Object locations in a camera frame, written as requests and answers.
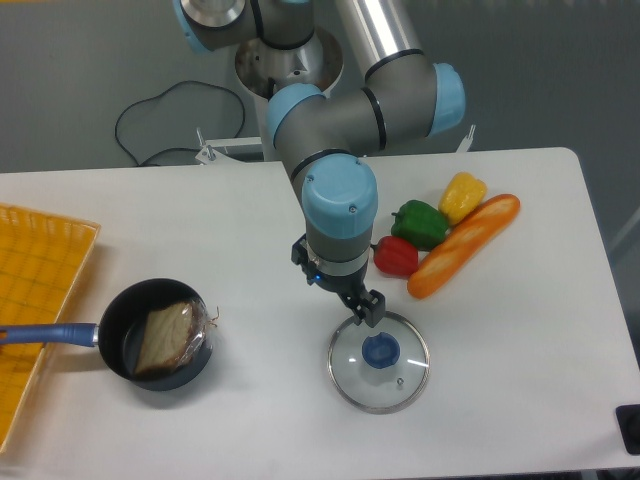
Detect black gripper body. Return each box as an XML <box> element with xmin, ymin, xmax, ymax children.
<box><xmin>291</xmin><ymin>235</ymin><xmax>369</xmax><ymax>300</ymax></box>

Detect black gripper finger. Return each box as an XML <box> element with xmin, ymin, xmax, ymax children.
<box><xmin>339</xmin><ymin>293</ymin><xmax>364</xmax><ymax>325</ymax></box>
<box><xmin>362</xmin><ymin>289</ymin><xmax>386</xmax><ymax>327</ymax></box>

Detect glass pot lid blue knob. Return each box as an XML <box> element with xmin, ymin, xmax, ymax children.
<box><xmin>327</xmin><ymin>310</ymin><xmax>431</xmax><ymax>414</ymax></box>

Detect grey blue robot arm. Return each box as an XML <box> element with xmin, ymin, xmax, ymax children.
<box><xmin>174</xmin><ymin>1</ymin><xmax>466</xmax><ymax>326</ymax></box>

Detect red bell pepper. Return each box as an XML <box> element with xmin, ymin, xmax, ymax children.
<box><xmin>372</xmin><ymin>236</ymin><xmax>419</xmax><ymax>278</ymax></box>

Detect green bell pepper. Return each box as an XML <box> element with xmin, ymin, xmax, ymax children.
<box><xmin>391</xmin><ymin>200</ymin><xmax>449</xmax><ymax>251</ymax></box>

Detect orange baguette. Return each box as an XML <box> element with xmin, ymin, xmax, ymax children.
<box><xmin>407</xmin><ymin>194</ymin><xmax>521</xmax><ymax>299</ymax></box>

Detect yellow bell pepper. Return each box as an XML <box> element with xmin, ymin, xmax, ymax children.
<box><xmin>438</xmin><ymin>172</ymin><xmax>488</xmax><ymax>226</ymax></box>

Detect wrapped bread slice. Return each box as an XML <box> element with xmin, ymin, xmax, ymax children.
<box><xmin>133</xmin><ymin>298</ymin><xmax>220</xmax><ymax>379</ymax></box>

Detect black object at table edge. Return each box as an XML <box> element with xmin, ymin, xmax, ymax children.
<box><xmin>615</xmin><ymin>404</ymin><xmax>640</xmax><ymax>456</ymax></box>

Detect yellow wicker basket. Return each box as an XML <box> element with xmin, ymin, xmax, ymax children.
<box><xmin>1</xmin><ymin>203</ymin><xmax>101</xmax><ymax>451</ymax></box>

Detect black pot blue handle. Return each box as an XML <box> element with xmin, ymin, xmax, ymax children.
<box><xmin>1</xmin><ymin>278</ymin><xmax>219</xmax><ymax>392</ymax></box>

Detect black cable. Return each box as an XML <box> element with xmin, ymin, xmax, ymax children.
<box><xmin>114</xmin><ymin>80</ymin><xmax>264</xmax><ymax>167</ymax></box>

